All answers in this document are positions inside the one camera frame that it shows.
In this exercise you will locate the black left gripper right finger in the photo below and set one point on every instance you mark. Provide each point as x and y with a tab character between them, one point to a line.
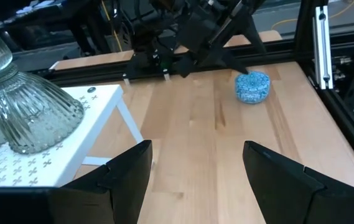
288	193

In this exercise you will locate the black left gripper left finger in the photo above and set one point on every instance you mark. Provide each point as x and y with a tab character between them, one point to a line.
117	193

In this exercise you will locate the silver slotted bracket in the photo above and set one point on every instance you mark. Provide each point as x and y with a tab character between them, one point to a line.
322	46

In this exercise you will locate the black aluminium table frame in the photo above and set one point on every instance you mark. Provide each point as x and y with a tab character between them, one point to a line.
276	53

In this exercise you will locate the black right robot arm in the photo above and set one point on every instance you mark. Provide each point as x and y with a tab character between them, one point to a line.
147	37

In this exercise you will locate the white perforated metal shelf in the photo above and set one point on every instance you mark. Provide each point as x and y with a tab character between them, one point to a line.
40	168

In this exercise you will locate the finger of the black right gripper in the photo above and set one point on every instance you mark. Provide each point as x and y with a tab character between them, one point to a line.
186	67
232	60

